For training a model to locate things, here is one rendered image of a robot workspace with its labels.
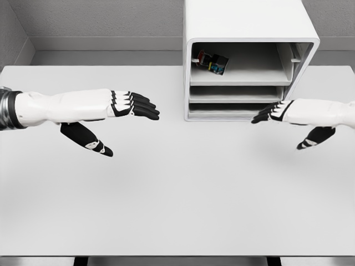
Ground black load switch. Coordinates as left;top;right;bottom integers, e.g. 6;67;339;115
196;49;230;76

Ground white tabletop storage cabinet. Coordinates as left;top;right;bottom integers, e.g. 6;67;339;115
182;0;321;123

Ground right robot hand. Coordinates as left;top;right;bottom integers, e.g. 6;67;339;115
251;98;339;151

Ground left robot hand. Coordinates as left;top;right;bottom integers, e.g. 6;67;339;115
46;88;160;158

